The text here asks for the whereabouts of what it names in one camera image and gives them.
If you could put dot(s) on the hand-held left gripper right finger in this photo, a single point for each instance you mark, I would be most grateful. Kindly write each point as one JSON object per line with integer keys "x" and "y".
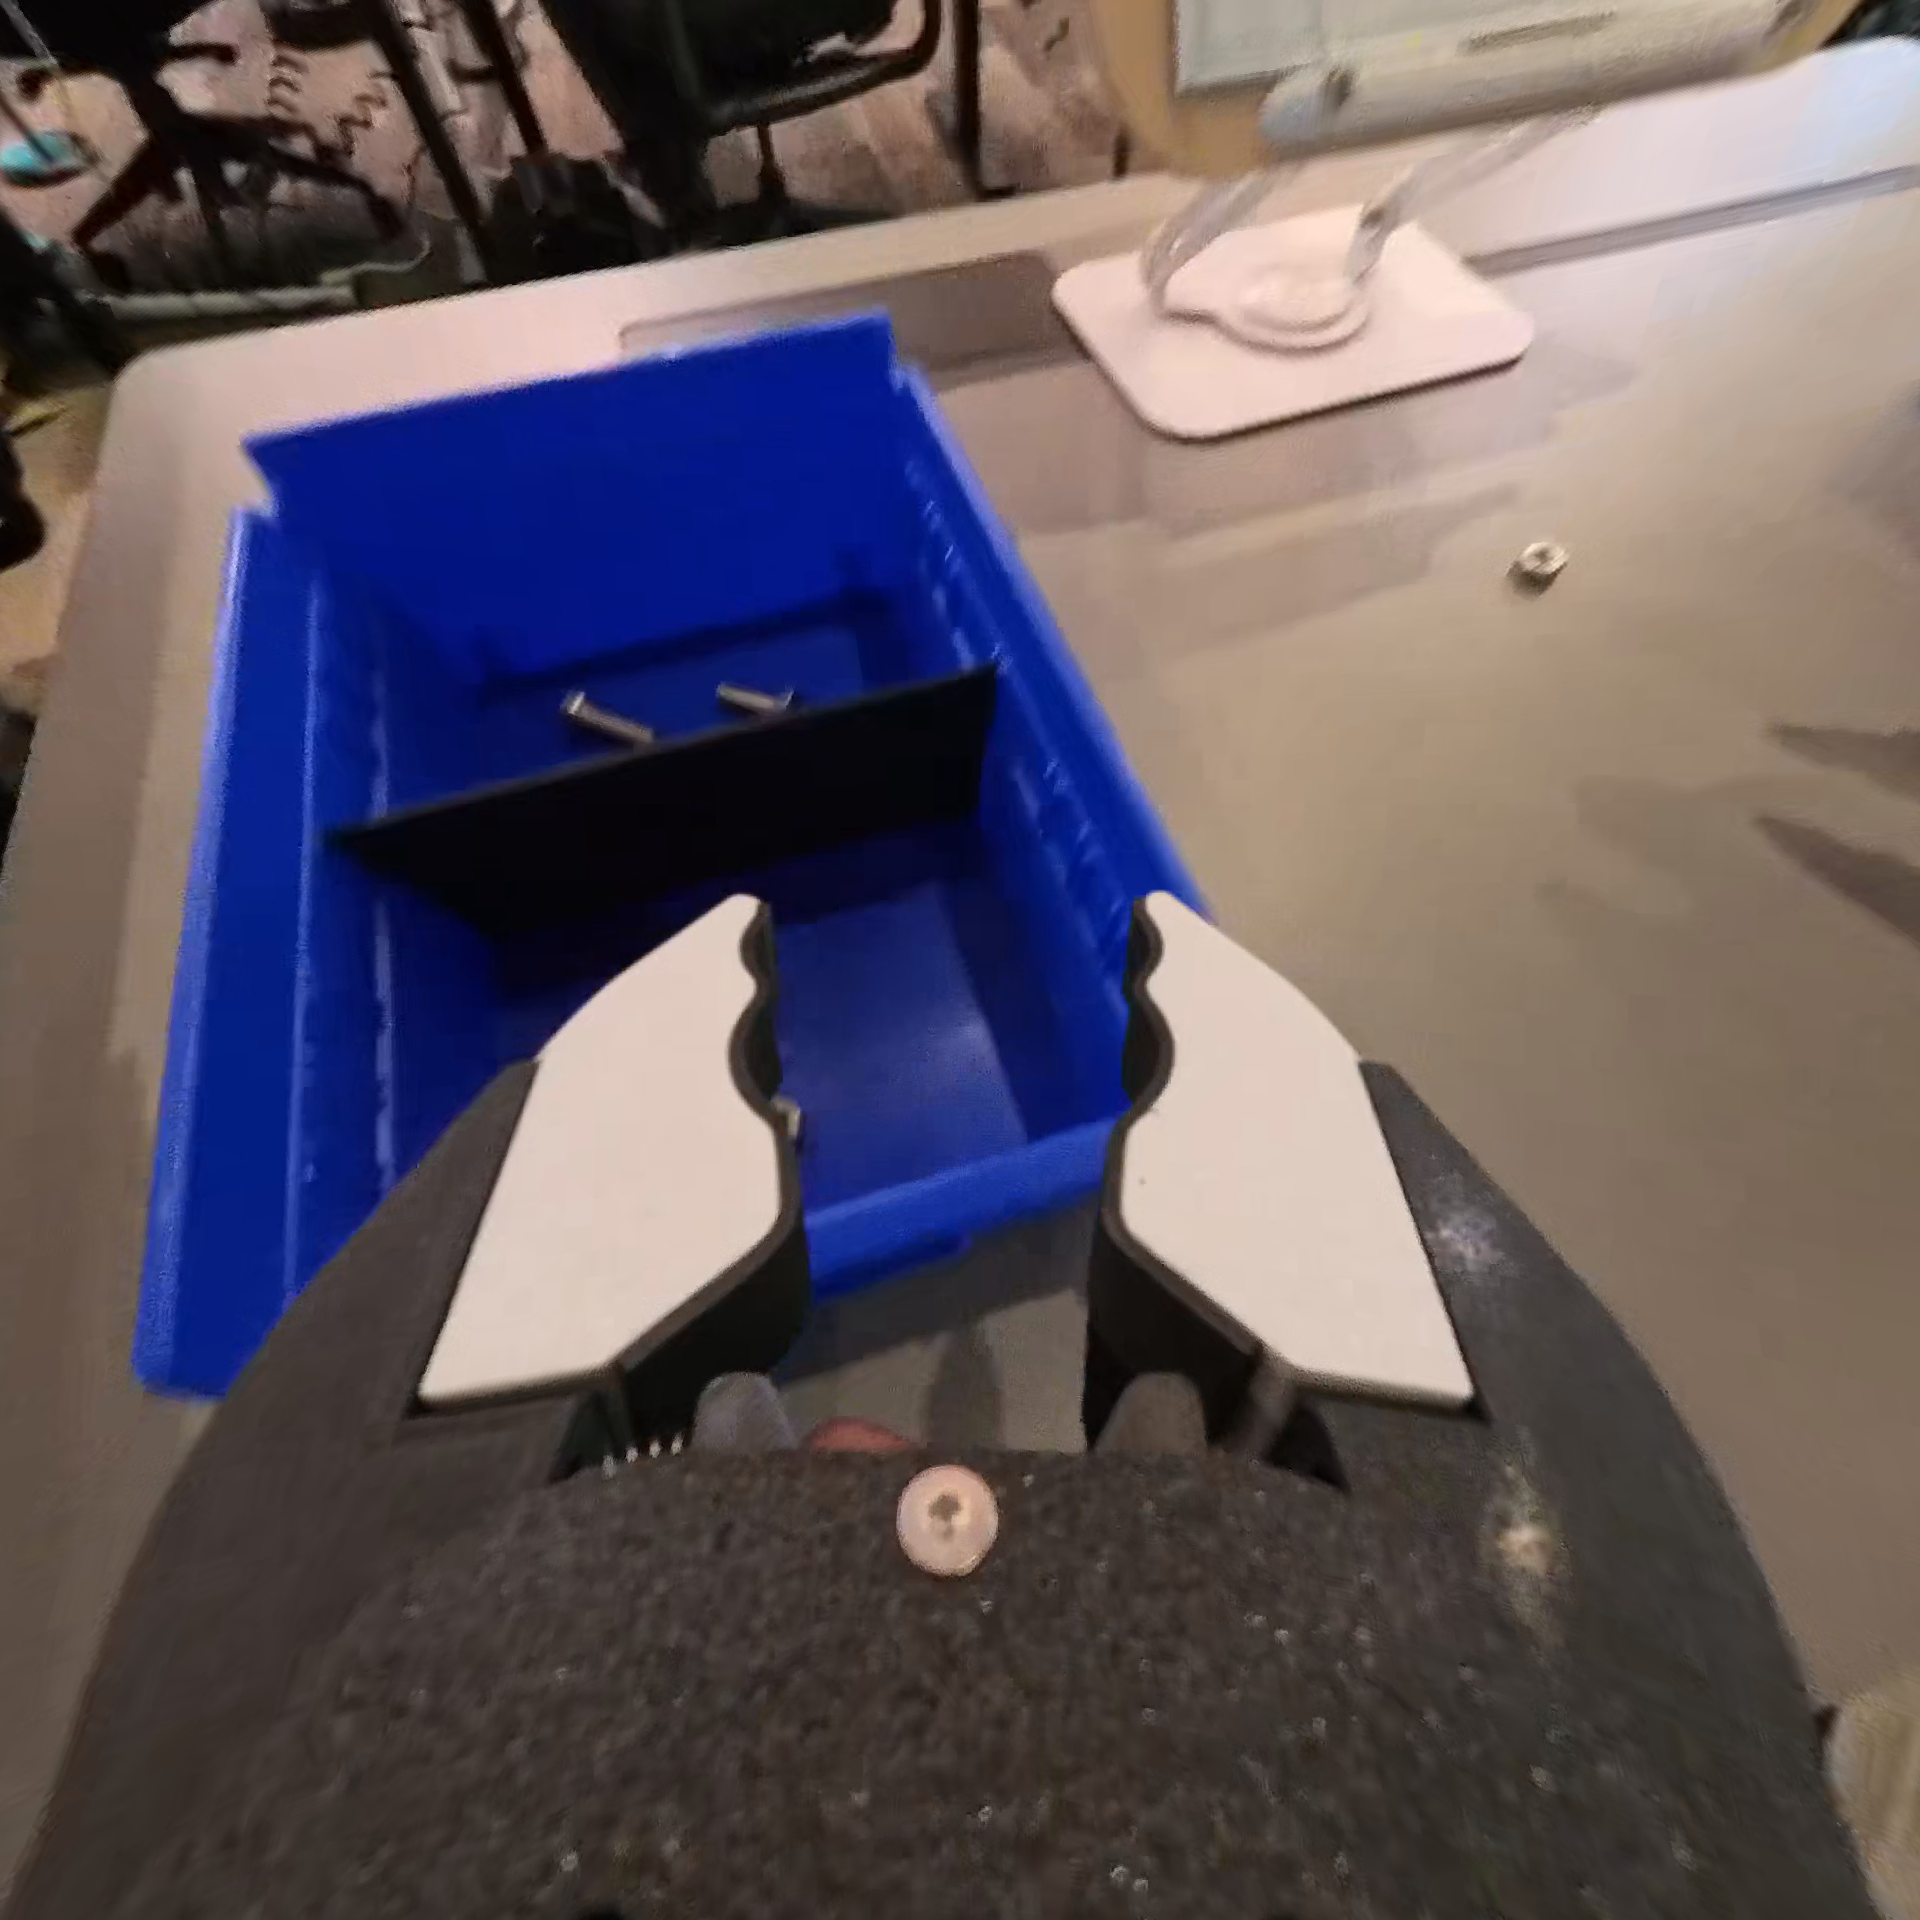
{"x": 1280, "y": 1181}

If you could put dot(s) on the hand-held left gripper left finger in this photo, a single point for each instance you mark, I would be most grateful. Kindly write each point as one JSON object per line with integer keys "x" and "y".
{"x": 614, "y": 1181}

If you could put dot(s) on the blue plastic bin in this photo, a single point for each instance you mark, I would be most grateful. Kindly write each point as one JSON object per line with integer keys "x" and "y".
{"x": 598, "y": 509}

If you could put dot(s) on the black bin divider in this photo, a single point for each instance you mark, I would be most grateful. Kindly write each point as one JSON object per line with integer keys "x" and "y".
{"x": 674, "y": 812}

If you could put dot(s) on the silver hex nut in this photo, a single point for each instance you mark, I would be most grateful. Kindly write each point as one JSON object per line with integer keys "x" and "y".
{"x": 1533, "y": 558}

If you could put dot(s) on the white stand base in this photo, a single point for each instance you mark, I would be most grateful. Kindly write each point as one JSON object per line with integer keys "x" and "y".
{"x": 1286, "y": 333}

